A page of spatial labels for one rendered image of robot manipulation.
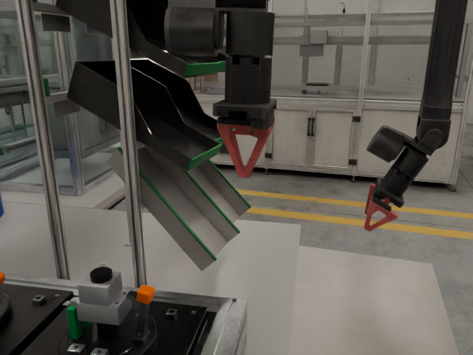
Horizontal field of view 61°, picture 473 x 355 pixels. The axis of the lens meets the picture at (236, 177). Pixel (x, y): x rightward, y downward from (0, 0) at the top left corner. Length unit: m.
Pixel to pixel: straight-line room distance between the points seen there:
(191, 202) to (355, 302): 0.42
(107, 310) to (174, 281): 0.42
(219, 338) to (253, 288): 0.31
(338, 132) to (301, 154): 0.48
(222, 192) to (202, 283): 0.23
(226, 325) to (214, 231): 0.24
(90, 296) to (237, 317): 0.25
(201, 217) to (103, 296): 0.35
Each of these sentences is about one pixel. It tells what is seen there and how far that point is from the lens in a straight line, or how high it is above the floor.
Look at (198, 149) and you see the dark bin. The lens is 0.81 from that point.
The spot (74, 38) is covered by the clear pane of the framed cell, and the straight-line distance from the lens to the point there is 1.65.
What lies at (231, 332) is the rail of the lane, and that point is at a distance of 0.69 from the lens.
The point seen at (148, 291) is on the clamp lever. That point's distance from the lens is 0.59.
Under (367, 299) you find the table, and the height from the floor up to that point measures 0.86.
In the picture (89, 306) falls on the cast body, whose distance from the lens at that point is 0.62.
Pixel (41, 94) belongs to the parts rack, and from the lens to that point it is 0.81.
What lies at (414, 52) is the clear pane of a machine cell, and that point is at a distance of 4.48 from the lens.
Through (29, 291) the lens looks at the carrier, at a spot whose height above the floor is 0.97.
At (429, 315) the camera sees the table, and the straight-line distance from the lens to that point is 0.98.
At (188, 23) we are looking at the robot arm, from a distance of 0.50.
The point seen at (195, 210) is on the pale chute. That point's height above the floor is 1.06.
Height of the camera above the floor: 1.39
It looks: 17 degrees down
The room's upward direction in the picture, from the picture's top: straight up
